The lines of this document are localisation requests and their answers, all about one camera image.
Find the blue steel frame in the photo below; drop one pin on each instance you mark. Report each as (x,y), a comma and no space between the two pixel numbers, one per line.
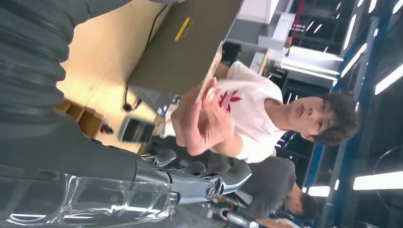
(341,163)

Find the person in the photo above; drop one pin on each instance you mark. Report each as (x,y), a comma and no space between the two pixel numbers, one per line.
(274,179)
(252,126)

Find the white ceiling light strip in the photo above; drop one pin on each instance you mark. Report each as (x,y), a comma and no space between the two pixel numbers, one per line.
(388,80)
(377,181)
(354,59)

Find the black smartphone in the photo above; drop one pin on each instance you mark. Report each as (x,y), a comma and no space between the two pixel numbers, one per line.
(137,130)

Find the grey laptop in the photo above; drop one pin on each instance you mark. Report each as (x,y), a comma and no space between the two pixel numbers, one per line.
(176,56)

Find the wooden card organizer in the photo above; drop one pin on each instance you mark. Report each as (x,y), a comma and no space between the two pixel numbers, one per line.
(85,119)

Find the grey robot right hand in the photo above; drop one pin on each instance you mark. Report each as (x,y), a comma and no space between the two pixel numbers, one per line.
(78,163)

